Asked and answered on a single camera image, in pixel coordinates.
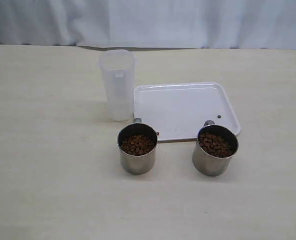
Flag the steel cup with pellets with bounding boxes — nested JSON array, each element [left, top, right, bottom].
[[117, 118, 158, 175]]

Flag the translucent plastic tall container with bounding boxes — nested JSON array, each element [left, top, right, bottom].
[[98, 49, 135, 122]]

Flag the white curtain backdrop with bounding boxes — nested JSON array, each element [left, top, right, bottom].
[[0, 0, 296, 49]]

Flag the white plastic tray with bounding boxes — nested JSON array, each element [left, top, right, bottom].
[[134, 82, 241, 143]]

